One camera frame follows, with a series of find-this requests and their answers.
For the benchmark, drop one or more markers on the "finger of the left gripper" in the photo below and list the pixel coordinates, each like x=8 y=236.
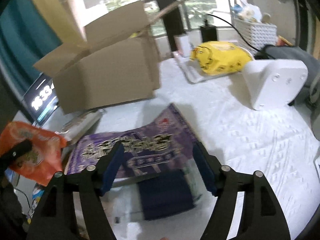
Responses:
x=14 y=153

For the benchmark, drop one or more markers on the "purple snack bag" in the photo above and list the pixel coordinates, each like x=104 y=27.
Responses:
x=162 y=145

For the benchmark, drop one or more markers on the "dark blue snack pack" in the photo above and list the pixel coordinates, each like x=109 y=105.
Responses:
x=165 y=195

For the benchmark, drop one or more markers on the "yellow snack bag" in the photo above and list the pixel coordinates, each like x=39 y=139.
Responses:
x=220 y=57

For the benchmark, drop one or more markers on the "teal curtain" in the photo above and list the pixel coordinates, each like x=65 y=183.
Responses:
x=25 y=38

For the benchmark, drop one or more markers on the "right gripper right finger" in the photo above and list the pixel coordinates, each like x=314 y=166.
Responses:
x=261 y=217

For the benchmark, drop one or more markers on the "white small box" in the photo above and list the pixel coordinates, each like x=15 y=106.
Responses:
x=183 y=45

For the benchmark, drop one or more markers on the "black tablet clock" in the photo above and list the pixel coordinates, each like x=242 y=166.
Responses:
x=40 y=99

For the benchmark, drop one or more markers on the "brown cardboard box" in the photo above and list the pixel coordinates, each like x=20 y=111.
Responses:
x=117 y=63

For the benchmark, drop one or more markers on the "white plastic stand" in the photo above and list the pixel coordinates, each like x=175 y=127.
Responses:
x=274 y=83

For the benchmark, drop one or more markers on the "orange snack bag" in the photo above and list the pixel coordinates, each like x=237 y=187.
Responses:
x=44 y=159

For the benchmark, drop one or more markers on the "yellow curtain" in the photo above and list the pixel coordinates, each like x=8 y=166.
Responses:
x=60 y=21

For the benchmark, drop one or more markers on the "black power adapter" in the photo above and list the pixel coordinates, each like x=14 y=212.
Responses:
x=208 y=32

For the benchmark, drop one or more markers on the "white woven basket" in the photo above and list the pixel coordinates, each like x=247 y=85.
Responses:
x=257 y=35

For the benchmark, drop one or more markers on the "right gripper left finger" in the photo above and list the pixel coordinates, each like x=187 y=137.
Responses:
x=54 y=217

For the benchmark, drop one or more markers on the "grey cloth bag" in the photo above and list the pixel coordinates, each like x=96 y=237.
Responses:
x=295 y=53

